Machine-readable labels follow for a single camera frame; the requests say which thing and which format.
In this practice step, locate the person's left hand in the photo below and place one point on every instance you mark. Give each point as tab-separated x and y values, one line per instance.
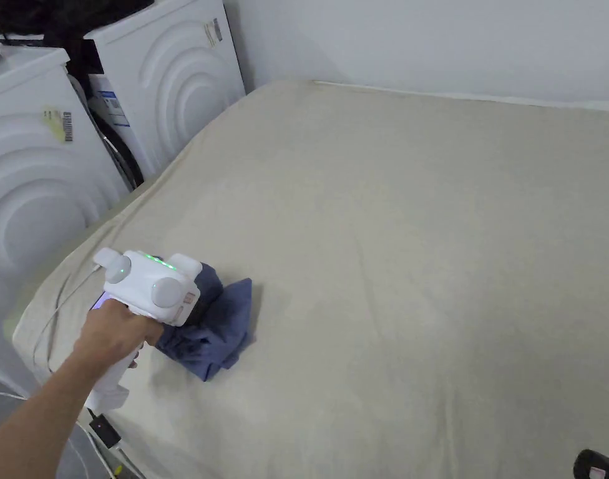
115	332

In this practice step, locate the black power adapter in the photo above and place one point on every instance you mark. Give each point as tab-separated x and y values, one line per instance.
105	430

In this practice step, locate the dark blue garment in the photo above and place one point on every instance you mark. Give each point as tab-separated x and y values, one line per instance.
224	324

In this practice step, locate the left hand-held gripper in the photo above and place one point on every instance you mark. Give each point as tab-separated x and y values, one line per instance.
150	279

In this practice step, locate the bed with beige sheet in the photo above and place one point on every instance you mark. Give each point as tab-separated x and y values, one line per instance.
409	279

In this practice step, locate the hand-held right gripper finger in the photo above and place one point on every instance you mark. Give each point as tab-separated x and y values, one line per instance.
596	464

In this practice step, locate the white washing machine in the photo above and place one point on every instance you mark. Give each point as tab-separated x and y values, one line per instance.
169	85
30	164

